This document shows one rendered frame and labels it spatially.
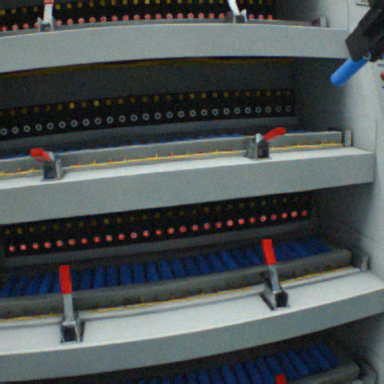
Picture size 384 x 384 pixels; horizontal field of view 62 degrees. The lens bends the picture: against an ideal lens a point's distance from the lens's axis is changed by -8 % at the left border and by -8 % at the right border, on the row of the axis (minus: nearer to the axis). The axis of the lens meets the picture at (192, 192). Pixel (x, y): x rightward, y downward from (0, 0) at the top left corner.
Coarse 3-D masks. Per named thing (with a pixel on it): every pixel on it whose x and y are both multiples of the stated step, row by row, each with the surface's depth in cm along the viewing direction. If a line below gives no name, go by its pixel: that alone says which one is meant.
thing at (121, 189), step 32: (128, 128) 58; (160, 128) 59; (192, 128) 60; (224, 128) 61; (320, 128) 61; (352, 128) 51; (192, 160) 47; (224, 160) 46; (288, 160) 44; (320, 160) 45; (352, 160) 46; (0, 192) 38; (32, 192) 39; (64, 192) 40; (96, 192) 40; (128, 192) 41; (160, 192) 42; (192, 192) 43; (224, 192) 44; (256, 192) 45
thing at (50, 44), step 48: (48, 0) 43; (96, 0) 57; (144, 0) 59; (192, 0) 61; (240, 0) 62; (0, 48) 40; (48, 48) 41; (96, 48) 42; (144, 48) 44; (192, 48) 45; (240, 48) 46; (288, 48) 47; (336, 48) 49
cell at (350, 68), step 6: (366, 54) 35; (348, 60) 37; (360, 60) 35; (366, 60) 35; (342, 66) 38; (348, 66) 37; (354, 66) 36; (360, 66) 36; (336, 72) 39; (342, 72) 38; (348, 72) 38; (354, 72) 37; (336, 78) 40; (342, 78) 39; (348, 78) 39; (336, 84) 40; (342, 84) 40
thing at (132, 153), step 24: (144, 144) 47; (168, 144) 46; (192, 144) 47; (216, 144) 48; (240, 144) 48; (288, 144) 50; (312, 144) 51; (336, 144) 50; (0, 168) 42; (24, 168) 43
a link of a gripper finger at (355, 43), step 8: (352, 32) 34; (360, 32) 33; (376, 32) 31; (352, 40) 34; (360, 40) 33; (368, 40) 32; (376, 40) 31; (352, 48) 35; (360, 48) 33; (368, 48) 33; (352, 56) 35; (360, 56) 34
